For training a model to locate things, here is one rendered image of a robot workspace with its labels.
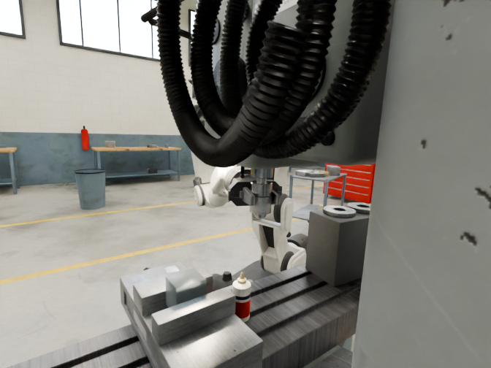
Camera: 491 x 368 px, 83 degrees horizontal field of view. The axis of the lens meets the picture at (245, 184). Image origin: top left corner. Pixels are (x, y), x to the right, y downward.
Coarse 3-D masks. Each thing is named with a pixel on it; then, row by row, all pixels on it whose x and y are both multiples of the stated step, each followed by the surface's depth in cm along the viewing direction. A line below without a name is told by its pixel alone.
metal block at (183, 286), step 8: (184, 272) 54; (192, 272) 54; (168, 280) 52; (176, 280) 51; (184, 280) 52; (192, 280) 52; (200, 280) 52; (168, 288) 52; (176, 288) 49; (184, 288) 50; (192, 288) 51; (200, 288) 52; (168, 296) 52; (176, 296) 49; (184, 296) 50; (192, 296) 51; (168, 304) 53; (176, 304) 49
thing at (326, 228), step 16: (336, 208) 83; (352, 208) 84; (368, 208) 83; (320, 224) 80; (336, 224) 74; (352, 224) 76; (320, 240) 80; (336, 240) 75; (352, 240) 77; (320, 256) 80; (336, 256) 75; (352, 256) 78; (320, 272) 81; (336, 272) 76; (352, 272) 79
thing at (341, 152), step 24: (288, 0) 33; (288, 24) 33; (336, 24) 28; (336, 48) 28; (384, 48) 28; (336, 72) 28; (384, 72) 29; (312, 96) 31; (360, 120) 28; (336, 144) 29; (360, 144) 28
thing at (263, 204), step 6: (252, 192) 58; (258, 192) 57; (264, 192) 57; (270, 192) 58; (258, 198) 58; (264, 198) 58; (270, 198) 59; (258, 204) 58; (264, 204) 58; (270, 204) 59; (252, 210) 59; (258, 210) 58; (264, 210) 58; (270, 210) 60
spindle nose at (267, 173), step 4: (268, 168) 57; (272, 168) 57; (252, 172) 58; (256, 172) 57; (260, 172) 57; (264, 172) 57; (268, 172) 57; (272, 172) 58; (252, 176) 58; (256, 176) 57; (260, 176) 57; (264, 176) 57; (268, 176) 57; (272, 176) 58
